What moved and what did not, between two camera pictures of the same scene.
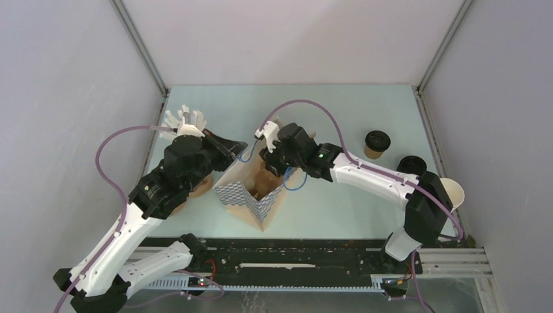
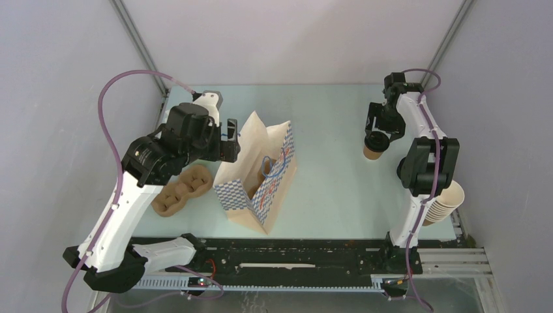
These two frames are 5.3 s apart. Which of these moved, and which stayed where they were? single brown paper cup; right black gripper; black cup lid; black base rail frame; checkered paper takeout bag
Moved: checkered paper takeout bag; right black gripper
Stayed: black cup lid; single brown paper cup; black base rail frame
